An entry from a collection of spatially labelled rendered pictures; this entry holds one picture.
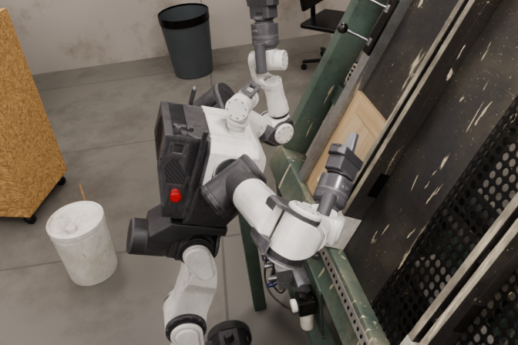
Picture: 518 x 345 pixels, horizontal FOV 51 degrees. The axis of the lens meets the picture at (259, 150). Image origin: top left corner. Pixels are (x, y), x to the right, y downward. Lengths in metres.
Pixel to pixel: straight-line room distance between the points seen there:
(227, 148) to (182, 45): 3.48
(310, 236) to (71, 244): 1.96
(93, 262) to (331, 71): 1.65
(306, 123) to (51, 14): 3.85
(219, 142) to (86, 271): 1.77
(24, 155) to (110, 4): 2.34
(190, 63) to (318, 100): 2.90
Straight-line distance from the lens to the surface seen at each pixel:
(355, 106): 1.88
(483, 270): 1.24
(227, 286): 2.92
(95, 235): 2.95
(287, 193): 2.08
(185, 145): 1.44
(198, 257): 1.71
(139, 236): 1.69
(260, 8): 1.75
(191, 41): 4.86
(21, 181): 3.56
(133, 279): 3.10
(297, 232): 1.12
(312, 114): 2.18
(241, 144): 1.47
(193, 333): 1.94
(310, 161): 2.01
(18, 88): 3.55
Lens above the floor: 2.13
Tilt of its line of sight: 34 degrees down
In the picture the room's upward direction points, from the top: 7 degrees counter-clockwise
